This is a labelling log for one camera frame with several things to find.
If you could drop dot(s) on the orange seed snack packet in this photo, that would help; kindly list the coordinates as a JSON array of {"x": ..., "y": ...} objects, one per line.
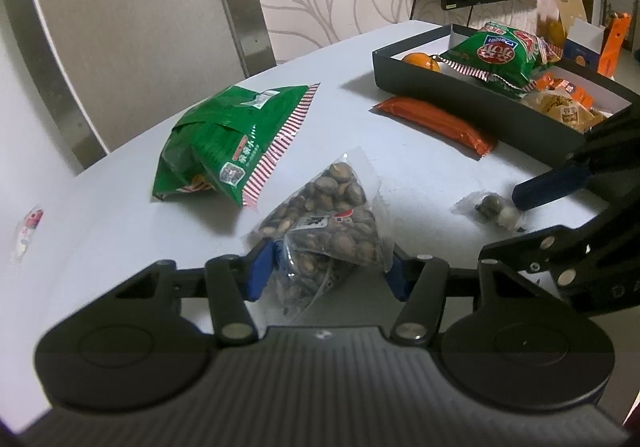
[{"x": 565, "y": 87}]

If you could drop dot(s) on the clear bag of dark seeds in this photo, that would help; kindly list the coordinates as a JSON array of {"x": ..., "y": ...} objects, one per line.
[{"x": 320, "y": 207}]

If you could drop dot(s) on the small white pink wrapper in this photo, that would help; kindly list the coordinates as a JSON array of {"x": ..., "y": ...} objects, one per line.
[{"x": 30, "y": 227}]

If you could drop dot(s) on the small clear candy bag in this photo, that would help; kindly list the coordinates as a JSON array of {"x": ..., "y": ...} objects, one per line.
[{"x": 487, "y": 207}]

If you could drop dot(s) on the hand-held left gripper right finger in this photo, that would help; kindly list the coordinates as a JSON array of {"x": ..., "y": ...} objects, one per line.
[{"x": 397, "y": 274}]

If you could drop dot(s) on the white and blue box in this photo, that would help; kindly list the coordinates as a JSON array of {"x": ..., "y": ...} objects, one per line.
[{"x": 585, "y": 39}]

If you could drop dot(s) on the grey chair back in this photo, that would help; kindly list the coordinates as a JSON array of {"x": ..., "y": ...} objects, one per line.
[{"x": 125, "y": 27}]

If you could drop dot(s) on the green snack bag striped edge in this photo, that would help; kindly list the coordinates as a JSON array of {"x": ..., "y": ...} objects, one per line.
[{"x": 225, "y": 137}]

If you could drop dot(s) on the black shallow box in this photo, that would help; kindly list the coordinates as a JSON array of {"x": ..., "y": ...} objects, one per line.
[{"x": 450, "y": 82}]

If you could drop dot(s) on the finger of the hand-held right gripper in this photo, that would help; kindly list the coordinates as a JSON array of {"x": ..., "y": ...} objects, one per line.
[
  {"x": 545, "y": 184},
  {"x": 540, "y": 247}
]

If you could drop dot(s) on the beige cardboard box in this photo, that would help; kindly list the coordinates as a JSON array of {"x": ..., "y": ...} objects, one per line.
[{"x": 565, "y": 12}]

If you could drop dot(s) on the long red snack packet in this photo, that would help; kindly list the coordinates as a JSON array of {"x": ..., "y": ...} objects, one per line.
[{"x": 430, "y": 119}]

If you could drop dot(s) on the orange carton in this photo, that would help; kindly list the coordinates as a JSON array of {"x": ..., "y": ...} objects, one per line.
[{"x": 612, "y": 42}]

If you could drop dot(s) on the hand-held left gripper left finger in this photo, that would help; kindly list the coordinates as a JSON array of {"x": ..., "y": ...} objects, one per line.
[{"x": 260, "y": 272}]

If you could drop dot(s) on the green snack bag red label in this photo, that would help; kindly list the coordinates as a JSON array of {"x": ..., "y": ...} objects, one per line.
[{"x": 490, "y": 52}]

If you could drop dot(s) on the beige cracker packet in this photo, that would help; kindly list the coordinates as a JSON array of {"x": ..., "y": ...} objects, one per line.
[{"x": 560, "y": 109}]

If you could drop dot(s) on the mandarin orange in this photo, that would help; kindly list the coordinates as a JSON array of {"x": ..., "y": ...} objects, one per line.
[{"x": 420, "y": 61}]

